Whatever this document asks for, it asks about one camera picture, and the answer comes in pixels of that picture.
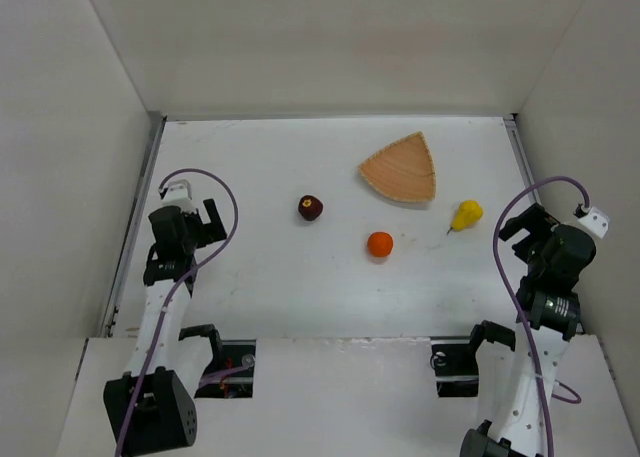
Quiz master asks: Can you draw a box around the yellow fake pear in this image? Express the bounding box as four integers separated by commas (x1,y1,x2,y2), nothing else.
447,200,484,234

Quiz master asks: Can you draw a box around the dark red fake apple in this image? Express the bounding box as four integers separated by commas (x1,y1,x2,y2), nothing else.
297,195,324,222

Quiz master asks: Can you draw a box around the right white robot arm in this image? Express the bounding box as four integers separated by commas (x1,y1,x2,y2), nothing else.
460,203,596,456

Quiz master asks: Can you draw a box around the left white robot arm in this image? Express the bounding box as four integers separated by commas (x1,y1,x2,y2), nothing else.
103,199,228,456

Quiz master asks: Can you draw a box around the woven triangular fruit bowl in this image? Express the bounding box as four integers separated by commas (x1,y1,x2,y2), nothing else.
358,131,437,203

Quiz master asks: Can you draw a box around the fake orange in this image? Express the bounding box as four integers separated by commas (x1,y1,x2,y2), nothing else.
367,231,394,258

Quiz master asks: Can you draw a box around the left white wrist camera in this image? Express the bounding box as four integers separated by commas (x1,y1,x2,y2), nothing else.
159,179,197,214

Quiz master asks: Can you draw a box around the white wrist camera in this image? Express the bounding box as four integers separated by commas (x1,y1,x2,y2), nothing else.
159,179,197,214
574,205,610,239

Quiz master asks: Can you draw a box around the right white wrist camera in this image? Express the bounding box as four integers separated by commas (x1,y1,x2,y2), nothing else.
574,205,610,239

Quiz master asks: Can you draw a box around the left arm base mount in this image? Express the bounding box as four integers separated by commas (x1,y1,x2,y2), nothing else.
195,340,257,399

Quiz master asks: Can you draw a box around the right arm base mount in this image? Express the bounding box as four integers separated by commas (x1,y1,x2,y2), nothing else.
429,337,479,398

